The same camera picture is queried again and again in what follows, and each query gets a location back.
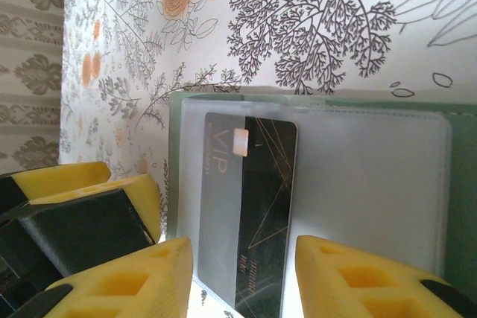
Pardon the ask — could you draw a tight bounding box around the floral table cover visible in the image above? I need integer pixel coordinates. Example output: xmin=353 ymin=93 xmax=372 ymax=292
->
xmin=59 ymin=0 xmax=477 ymax=318

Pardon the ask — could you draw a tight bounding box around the black VIP credit card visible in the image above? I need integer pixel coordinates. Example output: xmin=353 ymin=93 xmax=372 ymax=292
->
xmin=195 ymin=111 xmax=299 ymax=315

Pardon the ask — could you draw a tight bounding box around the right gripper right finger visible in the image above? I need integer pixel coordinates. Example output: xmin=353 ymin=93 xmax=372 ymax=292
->
xmin=295 ymin=235 xmax=477 ymax=318

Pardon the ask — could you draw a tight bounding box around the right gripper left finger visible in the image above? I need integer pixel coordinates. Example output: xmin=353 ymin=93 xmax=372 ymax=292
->
xmin=10 ymin=235 xmax=195 ymax=318

